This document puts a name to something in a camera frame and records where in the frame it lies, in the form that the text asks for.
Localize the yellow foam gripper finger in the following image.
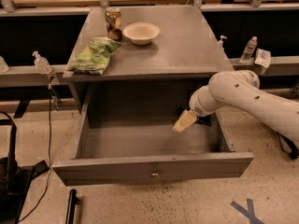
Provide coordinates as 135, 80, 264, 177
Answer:
173, 110, 197, 133

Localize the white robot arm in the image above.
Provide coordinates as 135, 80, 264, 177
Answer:
173, 70, 299, 145

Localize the grey cabinet counter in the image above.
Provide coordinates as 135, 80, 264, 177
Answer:
63, 5, 235, 114

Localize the open grey top drawer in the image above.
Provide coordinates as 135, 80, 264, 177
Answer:
53, 80, 253, 186

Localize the black bar under drawer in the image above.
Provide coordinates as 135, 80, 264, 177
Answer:
65, 189, 78, 224

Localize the small sanitizer pump bottle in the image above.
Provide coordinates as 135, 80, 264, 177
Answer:
218, 35, 227, 50

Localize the white paper bowl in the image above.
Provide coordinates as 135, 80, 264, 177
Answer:
122, 22, 160, 45

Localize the white wipe packet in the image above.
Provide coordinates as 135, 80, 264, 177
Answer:
254, 49, 271, 68

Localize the clear water bottle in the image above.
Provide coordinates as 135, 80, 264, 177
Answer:
240, 36, 257, 63

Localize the green chip bag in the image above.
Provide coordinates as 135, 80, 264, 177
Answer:
67, 37, 121, 75

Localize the black metal leg right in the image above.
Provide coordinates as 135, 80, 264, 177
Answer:
278, 134, 299, 160

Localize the blue tape cross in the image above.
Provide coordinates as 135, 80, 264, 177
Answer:
231, 199, 264, 224

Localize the brown drink can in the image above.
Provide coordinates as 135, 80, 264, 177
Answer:
105, 7, 122, 40

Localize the left sanitizer pump bottle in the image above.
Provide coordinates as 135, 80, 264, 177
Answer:
33, 50, 51, 75

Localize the black stand base left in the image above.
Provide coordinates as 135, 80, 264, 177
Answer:
0, 111, 50, 224

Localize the clear bottle far left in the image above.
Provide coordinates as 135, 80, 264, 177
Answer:
0, 56, 9, 73

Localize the black cable on floor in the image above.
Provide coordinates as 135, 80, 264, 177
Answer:
18, 83, 54, 224

